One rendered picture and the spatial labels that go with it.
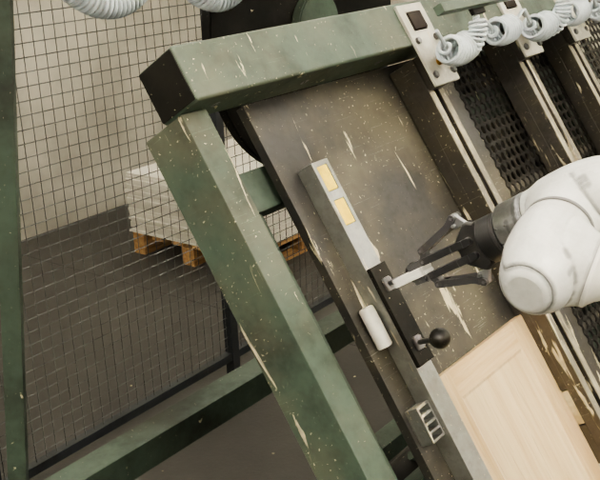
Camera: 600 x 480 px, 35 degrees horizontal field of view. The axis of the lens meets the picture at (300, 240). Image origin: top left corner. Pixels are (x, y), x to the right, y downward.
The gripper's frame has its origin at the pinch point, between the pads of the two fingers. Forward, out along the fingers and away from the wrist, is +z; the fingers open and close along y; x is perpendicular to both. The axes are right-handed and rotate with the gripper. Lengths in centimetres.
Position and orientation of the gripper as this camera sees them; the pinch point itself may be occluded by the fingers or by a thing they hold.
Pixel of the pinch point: (412, 275)
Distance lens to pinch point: 164.4
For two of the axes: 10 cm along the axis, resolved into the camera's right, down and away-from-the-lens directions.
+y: 4.6, 8.9, -0.4
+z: -6.5, 3.6, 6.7
